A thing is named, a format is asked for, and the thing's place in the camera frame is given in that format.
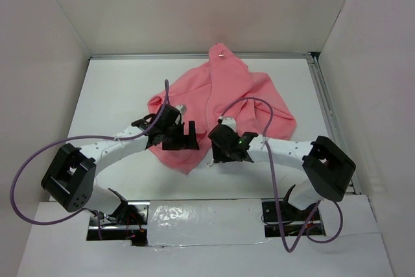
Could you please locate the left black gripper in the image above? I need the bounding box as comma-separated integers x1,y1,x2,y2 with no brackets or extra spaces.
162,120,199,151

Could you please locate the pink zip jacket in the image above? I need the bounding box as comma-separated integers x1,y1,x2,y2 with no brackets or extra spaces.
147,43,296,175

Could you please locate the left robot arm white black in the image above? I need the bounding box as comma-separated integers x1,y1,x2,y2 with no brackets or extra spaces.
41,119,199,224

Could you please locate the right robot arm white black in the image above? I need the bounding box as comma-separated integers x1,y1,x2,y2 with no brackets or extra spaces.
208,132,356,220

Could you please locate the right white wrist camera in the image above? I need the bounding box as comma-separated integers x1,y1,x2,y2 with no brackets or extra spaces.
207,115,259,148

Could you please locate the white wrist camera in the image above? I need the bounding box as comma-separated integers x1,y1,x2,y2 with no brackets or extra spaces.
207,115,259,148
130,103,188,129

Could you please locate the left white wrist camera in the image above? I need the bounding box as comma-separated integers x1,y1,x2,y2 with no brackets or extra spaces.
130,103,188,129

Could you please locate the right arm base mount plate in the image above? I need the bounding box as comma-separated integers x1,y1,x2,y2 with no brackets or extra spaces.
261,200,326,237

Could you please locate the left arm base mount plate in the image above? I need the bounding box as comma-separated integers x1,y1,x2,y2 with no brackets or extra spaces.
86,201,150,247

